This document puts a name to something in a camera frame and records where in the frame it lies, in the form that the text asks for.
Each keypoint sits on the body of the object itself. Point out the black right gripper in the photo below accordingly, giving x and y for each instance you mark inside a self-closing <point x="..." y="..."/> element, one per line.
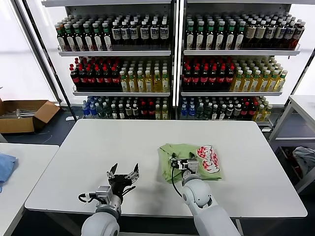
<point x="177" y="164"/>

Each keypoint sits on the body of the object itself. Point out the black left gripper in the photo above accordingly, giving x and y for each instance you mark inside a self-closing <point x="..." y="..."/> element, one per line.
<point x="120" y="183"/>

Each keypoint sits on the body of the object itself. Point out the light green printed t-shirt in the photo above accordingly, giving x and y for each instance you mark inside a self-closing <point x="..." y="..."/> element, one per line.
<point x="184" y="150"/>

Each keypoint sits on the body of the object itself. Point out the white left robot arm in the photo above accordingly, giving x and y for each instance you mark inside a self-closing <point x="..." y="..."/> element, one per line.
<point x="101" y="226"/>

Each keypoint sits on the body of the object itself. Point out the blue water bottle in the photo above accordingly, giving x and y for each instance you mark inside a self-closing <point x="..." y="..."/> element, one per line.
<point x="192" y="111"/>
<point x="93" y="110"/>
<point x="184" y="111"/>
<point x="86" y="110"/>

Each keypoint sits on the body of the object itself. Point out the yellow juice bottle green label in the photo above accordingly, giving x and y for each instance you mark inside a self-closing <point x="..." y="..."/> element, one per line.
<point x="166" y="84"/>
<point x="132" y="84"/>
<point x="281" y="82"/>
<point x="124" y="84"/>
<point x="265" y="83"/>
<point x="247" y="83"/>
<point x="165" y="113"/>
<point x="256" y="83"/>
<point x="273" y="83"/>
<point x="267" y="113"/>
<point x="238" y="83"/>
<point x="158" y="113"/>
<point x="260" y="113"/>
<point x="141" y="84"/>
<point x="149" y="84"/>
<point x="157" y="84"/>

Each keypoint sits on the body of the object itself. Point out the green tinted water bottle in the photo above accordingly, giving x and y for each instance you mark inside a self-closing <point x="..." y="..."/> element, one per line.
<point x="208" y="110"/>
<point x="100" y="111"/>
<point x="106" y="111"/>
<point x="200" y="111"/>

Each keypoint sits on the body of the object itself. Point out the red cap cola bottle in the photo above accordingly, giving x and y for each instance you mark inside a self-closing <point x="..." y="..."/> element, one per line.
<point x="187" y="78"/>
<point x="107" y="78"/>
<point x="99" y="78"/>
<point x="213" y="78"/>
<point x="252" y="110"/>
<point x="204" y="78"/>
<point x="245" y="110"/>
<point x="151" y="111"/>
<point x="91" y="78"/>
<point x="116" y="78"/>
<point x="196" y="78"/>
<point x="222" y="78"/>
<point x="230" y="78"/>
<point x="144" y="111"/>
<point x="83" y="78"/>
<point x="74" y="78"/>

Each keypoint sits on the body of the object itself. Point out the dark bottle blue white label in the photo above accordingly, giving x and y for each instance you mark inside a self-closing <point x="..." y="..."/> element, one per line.
<point x="134" y="33"/>
<point x="125" y="33"/>
<point x="155" y="33"/>
<point x="237" y="110"/>
<point x="230" y="110"/>
<point x="281" y="33"/>
<point x="128" y="110"/>
<point x="164" y="33"/>
<point x="271" y="32"/>
<point x="290" y="33"/>
<point x="135" y="110"/>
<point x="116" y="33"/>
<point x="145" y="33"/>

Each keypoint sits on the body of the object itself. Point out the open cardboard box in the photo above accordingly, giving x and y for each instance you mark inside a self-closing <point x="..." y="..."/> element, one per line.
<point x="22" y="123"/>

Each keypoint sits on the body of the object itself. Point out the metal rods bundle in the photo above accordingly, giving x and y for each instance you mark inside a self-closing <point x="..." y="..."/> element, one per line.
<point x="27" y="111"/>

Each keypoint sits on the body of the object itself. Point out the blue cloth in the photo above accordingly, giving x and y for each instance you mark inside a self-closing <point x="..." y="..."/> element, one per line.
<point x="7" y="169"/>

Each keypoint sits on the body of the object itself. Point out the metal bottle shelf unit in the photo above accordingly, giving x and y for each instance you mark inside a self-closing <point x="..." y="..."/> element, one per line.
<point x="241" y="52"/>
<point x="115" y="52"/>

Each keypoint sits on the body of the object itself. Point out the green cap dark tea bottle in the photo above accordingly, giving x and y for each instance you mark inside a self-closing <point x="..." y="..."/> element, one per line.
<point x="220" y="37"/>
<point x="89" y="39"/>
<point x="240" y="37"/>
<point x="61" y="39"/>
<point x="190" y="37"/>
<point x="211" y="37"/>
<point x="98" y="39"/>
<point x="107" y="39"/>
<point x="71" y="39"/>
<point x="200" y="37"/>
<point x="80" y="39"/>
<point x="230" y="37"/>

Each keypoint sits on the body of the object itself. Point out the white grey cloth bundle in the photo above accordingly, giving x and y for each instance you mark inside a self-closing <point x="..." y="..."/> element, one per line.
<point x="305" y="157"/>

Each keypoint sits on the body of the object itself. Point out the dark bottle beige label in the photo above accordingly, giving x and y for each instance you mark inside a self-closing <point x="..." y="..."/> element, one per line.
<point x="251" y="32"/>
<point x="261" y="32"/>

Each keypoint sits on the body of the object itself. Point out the reddish tea bottle white label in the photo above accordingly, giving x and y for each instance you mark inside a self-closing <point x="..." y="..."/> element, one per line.
<point x="300" y="33"/>

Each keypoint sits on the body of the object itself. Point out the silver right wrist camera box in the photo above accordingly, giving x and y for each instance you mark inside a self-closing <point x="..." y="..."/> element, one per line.
<point x="192" y="166"/>

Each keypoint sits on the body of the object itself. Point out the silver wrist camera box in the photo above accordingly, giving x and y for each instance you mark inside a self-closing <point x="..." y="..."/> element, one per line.
<point x="192" y="166"/>
<point x="103" y="194"/>

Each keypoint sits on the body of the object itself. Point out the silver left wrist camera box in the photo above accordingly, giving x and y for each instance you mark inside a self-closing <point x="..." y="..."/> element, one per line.
<point x="103" y="194"/>

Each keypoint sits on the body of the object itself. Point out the black slanted frame pole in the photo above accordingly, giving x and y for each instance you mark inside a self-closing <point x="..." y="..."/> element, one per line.
<point x="46" y="61"/>
<point x="292" y="93"/>

